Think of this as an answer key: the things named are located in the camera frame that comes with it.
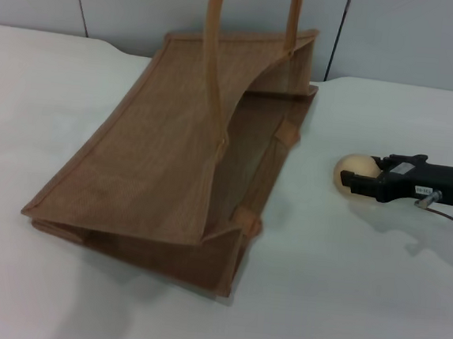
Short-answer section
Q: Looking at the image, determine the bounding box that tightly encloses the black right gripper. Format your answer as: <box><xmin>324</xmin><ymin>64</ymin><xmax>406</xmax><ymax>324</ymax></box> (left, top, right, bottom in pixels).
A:
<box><xmin>338</xmin><ymin>146</ymin><xmax>453</xmax><ymax>210</ymax></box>

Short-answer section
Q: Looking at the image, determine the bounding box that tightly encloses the round beige egg yolk pastry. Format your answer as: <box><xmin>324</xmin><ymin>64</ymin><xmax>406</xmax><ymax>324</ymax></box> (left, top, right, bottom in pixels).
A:
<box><xmin>331</xmin><ymin>151</ymin><xmax>384</xmax><ymax>202</ymax></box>

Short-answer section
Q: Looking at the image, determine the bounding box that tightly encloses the brown woven handbag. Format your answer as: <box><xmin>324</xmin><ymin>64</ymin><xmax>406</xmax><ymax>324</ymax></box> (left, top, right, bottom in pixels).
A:
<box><xmin>13</xmin><ymin>0</ymin><xmax>328</xmax><ymax>306</ymax></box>

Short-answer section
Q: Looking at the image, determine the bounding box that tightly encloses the right wrist cable with plug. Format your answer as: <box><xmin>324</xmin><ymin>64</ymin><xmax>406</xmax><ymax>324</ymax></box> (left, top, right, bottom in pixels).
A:
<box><xmin>410</xmin><ymin>186</ymin><xmax>453</xmax><ymax>233</ymax></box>

